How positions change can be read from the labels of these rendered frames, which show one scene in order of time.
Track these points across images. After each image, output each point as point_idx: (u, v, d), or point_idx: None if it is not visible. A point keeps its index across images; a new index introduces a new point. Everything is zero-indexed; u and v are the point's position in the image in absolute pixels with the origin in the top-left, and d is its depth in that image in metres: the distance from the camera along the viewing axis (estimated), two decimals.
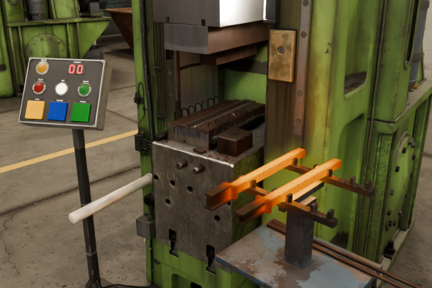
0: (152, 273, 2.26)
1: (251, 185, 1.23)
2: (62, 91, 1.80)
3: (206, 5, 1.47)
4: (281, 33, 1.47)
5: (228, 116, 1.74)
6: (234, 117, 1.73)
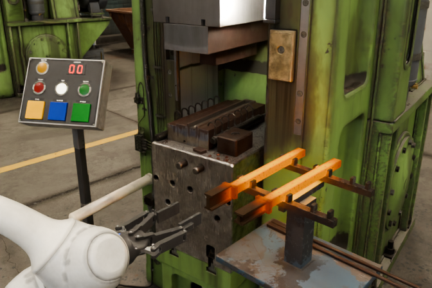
0: (152, 273, 2.26)
1: (251, 185, 1.23)
2: (62, 91, 1.80)
3: (206, 5, 1.47)
4: (281, 33, 1.47)
5: (228, 116, 1.74)
6: (234, 117, 1.73)
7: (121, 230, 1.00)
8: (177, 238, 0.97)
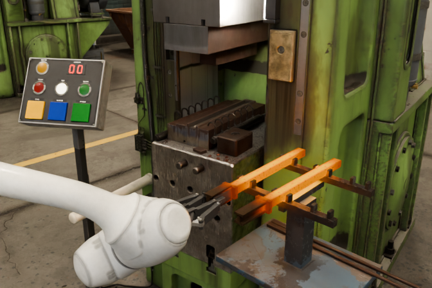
0: (152, 273, 2.26)
1: (251, 185, 1.23)
2: (62, 91, 1.80)
3: (206, 5, 1.47)
4: (281, 33, 1.47)
5: (228, 116, 1.74)
6: (234, 117, 1.73)
7: None
8: (215, 210, 1.08)
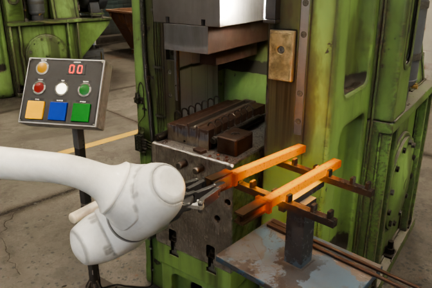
0: (152, 273, 2.26)
1: (251, 185, 1.23)
2: (62, 91, 1.80)
3: (206, 5, 1.47)
4: (281, 33, 1.47)
5: (228, 116, 1.74)
6: (234, 117, 1.73)
7: None
8: (215, 194, 1.07)
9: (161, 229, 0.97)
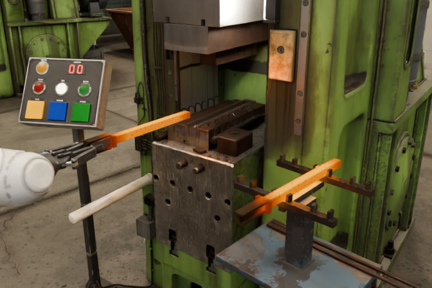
0: (152, 273, 2.26)
1: (251, 185, 1.23)
2: (62, 91, 1.80)
3: (206, 5, 1.47)
4: (281, 33, 1.47)
5: (228, 116, 1.74)
6: (234, 117, 1.73)
7: (49, 153, 1.22)
8: (90, 153, 1.21)
9: None
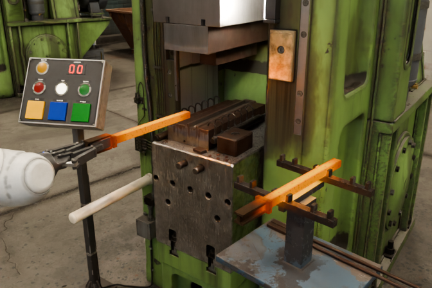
0: (152, 273, 2.26)
1: (251, 185, 1.23)
2: (62, 91, 1.80)
3: (206, 5, 1.47)
4: (281, 33, 1.47)
5: (228, 116, 1.74)
6: (234, 117, 1.73)
7: (49, 153, 1.22)
8: (90, 153, 1.21)
9: None
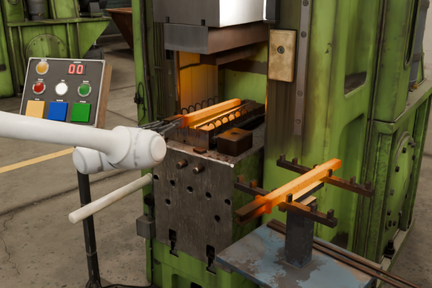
0: (152, 273, 2.26)
1: (251, 185, 1.23)
2: (62, 91, 1.80)
3: (206, 5, 1.47)
4: (281, 33, 1.47)
5: (228, 116, 1.74)
6: (234, 117, 1.73)
7: None
8: (171, 129, 1.48)
9: None
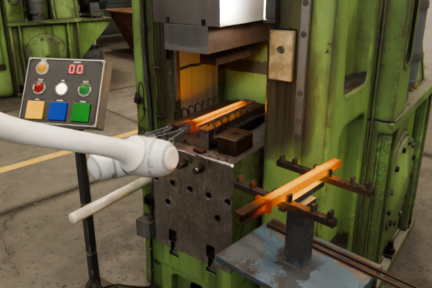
0: (152, 273, 2.26)
1: (251, 185, 1.23)
2: (62, 91, 1.80)
3: (206, 5, 1.47)
4: (281, 33, 1.47)
5: (228, 116, 1.74)
6: (234, 117, 1.73)
7: None
8: (180, 134, 1.53)
9: None
